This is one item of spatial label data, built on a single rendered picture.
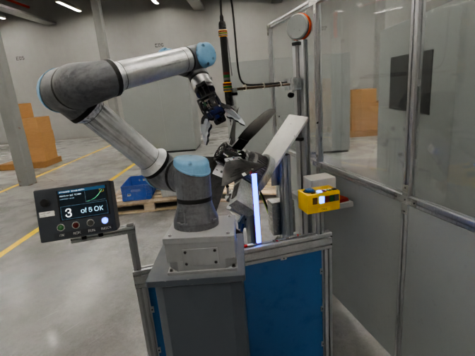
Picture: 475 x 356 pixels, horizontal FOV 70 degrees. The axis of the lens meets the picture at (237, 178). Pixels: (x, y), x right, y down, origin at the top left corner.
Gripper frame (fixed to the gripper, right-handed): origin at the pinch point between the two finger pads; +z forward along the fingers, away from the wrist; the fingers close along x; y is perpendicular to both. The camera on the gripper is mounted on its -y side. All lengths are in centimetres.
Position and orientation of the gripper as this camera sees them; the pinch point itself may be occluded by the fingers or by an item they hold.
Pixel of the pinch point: (226, 136)
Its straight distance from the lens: 117.6
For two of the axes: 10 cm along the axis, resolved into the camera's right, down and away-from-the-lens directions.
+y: -2.6, -2.8, -9.3
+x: 8.9, -4.4, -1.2
